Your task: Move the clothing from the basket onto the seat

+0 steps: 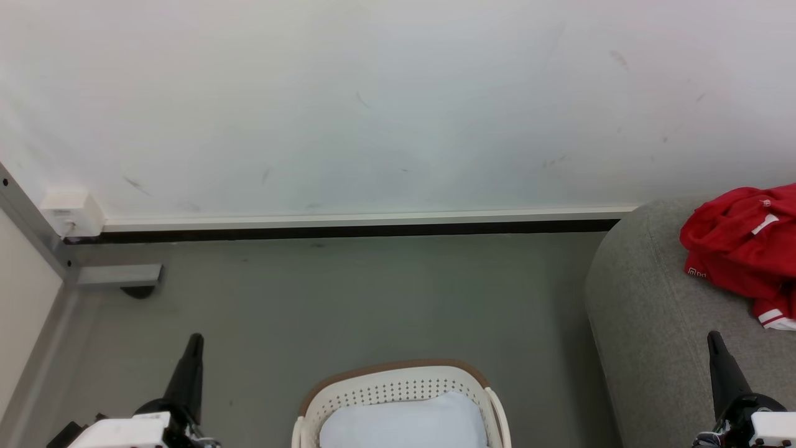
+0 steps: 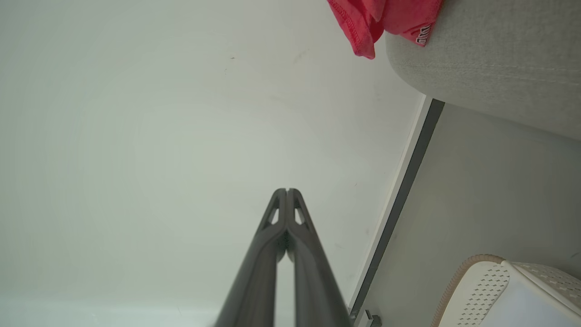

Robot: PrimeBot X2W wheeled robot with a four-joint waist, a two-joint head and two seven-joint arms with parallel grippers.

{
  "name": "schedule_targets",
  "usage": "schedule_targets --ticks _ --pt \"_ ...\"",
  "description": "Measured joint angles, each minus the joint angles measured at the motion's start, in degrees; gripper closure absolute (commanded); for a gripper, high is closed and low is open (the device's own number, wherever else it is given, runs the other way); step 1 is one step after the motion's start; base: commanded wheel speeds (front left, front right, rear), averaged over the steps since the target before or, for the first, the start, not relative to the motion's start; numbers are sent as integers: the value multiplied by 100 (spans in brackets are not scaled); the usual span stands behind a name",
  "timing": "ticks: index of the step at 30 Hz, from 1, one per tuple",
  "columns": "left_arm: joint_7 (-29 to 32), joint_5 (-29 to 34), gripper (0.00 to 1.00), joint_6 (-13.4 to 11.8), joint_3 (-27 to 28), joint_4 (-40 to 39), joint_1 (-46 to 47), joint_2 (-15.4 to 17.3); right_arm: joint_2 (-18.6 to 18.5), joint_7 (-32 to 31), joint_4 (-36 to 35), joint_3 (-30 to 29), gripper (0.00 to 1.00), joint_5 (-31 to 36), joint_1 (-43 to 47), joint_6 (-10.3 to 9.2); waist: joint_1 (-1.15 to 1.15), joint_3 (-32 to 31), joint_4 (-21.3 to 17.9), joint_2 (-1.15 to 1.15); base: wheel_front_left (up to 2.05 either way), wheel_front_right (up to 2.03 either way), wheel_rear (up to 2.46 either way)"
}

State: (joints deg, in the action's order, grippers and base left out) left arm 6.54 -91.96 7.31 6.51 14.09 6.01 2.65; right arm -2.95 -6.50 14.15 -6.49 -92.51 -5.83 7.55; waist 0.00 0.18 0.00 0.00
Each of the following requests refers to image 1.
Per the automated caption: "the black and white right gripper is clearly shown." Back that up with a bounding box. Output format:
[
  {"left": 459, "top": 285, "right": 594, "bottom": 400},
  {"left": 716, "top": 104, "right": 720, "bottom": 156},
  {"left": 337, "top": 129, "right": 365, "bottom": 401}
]
[{"left": 693, "top": 331, "right": 796, "bottom": 448}]

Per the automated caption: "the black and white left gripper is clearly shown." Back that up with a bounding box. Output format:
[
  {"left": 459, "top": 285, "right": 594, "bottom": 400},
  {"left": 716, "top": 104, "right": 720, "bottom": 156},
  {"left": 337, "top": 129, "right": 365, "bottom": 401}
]
[{"left": 47, "top": 334, "right": 220, "bottom": 448}]

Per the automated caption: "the white wall socket box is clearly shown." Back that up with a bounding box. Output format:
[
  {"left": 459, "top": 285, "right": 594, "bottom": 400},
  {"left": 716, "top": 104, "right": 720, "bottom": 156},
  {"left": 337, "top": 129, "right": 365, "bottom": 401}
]
[{"left": 40, "top": 190, "right": 105, "bottom": 238}]

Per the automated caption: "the white laundry basket brown rim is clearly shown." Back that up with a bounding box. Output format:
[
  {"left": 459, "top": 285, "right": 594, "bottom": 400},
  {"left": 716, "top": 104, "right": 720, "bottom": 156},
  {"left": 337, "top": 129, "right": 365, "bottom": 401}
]
[{"left": 291, "top": 359, "right": 512, "bottom": 448}]

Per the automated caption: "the grey fabric sofa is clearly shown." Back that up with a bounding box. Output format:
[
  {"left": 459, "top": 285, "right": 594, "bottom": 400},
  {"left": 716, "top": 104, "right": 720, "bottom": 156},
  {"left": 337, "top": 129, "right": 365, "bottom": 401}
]
[{"left": 585, "top": 198, "right": 796, "bottom": 448}]

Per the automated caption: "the white partition with grey frame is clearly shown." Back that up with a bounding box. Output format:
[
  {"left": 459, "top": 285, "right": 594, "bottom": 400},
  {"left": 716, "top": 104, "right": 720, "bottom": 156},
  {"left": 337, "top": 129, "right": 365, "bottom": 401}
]
[{"left": 0, "top": 162, "right": 164, "bottom": 448}]

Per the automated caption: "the red garment with white trim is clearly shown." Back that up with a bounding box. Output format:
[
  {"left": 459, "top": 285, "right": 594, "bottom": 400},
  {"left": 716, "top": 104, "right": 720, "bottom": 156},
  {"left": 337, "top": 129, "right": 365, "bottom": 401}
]
[{"left": 680, "top": 184, "right": 796, "bottom": 330}]

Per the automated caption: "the light blue garment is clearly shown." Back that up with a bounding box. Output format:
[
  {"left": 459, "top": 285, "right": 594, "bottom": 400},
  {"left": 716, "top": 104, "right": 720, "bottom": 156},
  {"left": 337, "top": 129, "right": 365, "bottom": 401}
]
[{"left": 318, "top": 392, "right": 489, "bottom": 448}]

